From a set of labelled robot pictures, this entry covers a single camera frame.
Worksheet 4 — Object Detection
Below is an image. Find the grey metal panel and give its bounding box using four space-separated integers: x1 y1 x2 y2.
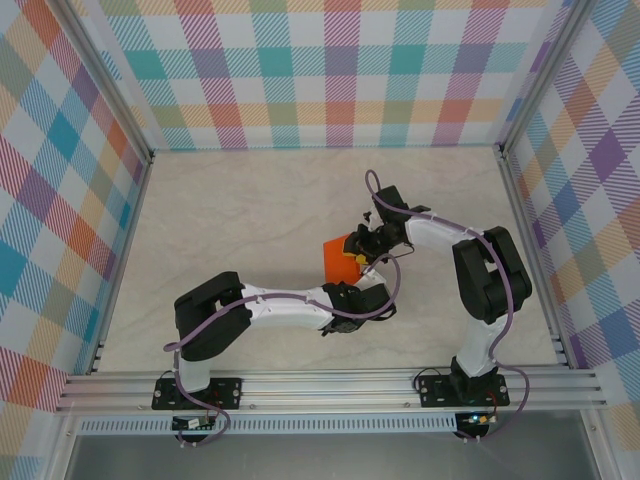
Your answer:
64 432 601 480

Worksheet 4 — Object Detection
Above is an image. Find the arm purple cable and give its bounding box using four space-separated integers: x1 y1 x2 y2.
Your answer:
164 253 404 448
363 169 532 444

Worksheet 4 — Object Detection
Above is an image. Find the aluminium side rail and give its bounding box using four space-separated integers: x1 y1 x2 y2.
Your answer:
497 149 571 369
87 154 154 376

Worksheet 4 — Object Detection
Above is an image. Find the orange paper sheet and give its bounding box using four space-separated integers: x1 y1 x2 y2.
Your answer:
322 232 364 289

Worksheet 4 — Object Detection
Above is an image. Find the perforated metal cable duct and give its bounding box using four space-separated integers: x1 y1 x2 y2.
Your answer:
77 417 459 436

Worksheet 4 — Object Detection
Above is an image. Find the right gripper thin black cable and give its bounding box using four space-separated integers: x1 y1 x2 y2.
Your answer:
379 242 416 259

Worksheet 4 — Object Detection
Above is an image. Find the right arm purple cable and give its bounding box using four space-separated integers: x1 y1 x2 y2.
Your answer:
363 169 532 444

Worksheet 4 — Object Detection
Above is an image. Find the gripper thin black cable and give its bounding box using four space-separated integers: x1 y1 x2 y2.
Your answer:
359 302 399 321
379 242 416 259

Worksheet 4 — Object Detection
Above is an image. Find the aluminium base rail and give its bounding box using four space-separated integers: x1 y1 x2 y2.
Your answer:
54 367 609 414

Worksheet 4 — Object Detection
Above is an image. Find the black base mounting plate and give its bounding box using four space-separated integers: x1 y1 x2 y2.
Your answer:
152 375 245 411
417 374 511 409

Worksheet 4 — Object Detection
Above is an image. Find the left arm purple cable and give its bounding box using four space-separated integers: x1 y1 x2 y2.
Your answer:
164 253 404 448

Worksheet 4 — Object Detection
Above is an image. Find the aluminium frame post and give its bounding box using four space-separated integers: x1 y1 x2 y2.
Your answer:
59 0 155 164
492 0 589 159

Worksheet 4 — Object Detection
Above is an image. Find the small black circuit board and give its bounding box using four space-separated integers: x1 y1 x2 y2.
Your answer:
172 417 216 432

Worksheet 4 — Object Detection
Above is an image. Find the left gripper thin black cable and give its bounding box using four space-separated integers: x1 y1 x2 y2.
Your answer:
359 302 399 321

